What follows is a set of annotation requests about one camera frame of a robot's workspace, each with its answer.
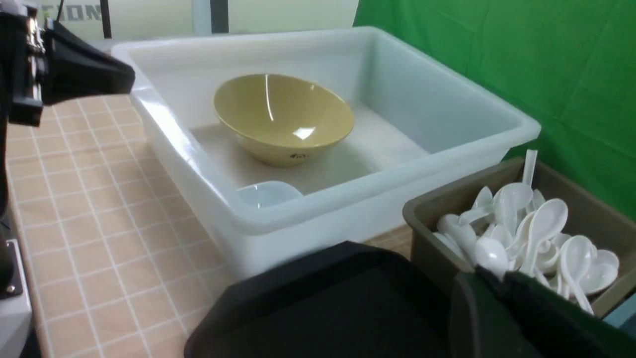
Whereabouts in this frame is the long white spoon handle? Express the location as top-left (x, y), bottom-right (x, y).
top-left (522, 149), bottom-right (538, 187)

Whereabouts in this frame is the white spoon right side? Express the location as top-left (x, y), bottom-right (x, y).
top-left (559, 234), bottom-right (594, 315)

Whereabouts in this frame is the green cloth backdrop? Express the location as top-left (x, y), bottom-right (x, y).
top-left (353, 0), bottom-right (636, 218)

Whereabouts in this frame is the small white dish in tub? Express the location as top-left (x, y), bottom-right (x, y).
top-left (237, 181), bottom-right (304, 209)

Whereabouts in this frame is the blue chopstick bin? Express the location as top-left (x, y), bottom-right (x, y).
top-left (603, 293), bottom-right (636, 328)

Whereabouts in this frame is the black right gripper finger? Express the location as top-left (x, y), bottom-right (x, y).
top-left (448, 268), bottom-right (636, 358)

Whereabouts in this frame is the black serving tray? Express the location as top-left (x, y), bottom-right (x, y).
top-left (183, 242), bottom-right (457, 358)

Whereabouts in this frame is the white spoon front of bin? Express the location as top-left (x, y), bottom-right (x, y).
top-left (437, 214), bottom-right (477, 266)

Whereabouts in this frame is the white spoon upright centre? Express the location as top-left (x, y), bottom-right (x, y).
top-left (520, 198), bottom-right (569, 276)

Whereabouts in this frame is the white spoon left side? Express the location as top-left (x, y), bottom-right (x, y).
top-left (493, 182), bottom-right (533, 236)

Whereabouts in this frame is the yellow noodle bowl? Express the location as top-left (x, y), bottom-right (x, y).
top-left (212, 73), bottom-right (356, 168)

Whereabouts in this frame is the large white plastic tub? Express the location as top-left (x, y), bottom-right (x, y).
top-left (111, 27), bottom-right (541, 278)

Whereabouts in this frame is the olive brown spoon bin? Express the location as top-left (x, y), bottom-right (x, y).
top-left (402, 157), bottom-right (636, 318)

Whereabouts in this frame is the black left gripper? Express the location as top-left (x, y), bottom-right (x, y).
top-left (0, 11), bottom-right (136, 127)

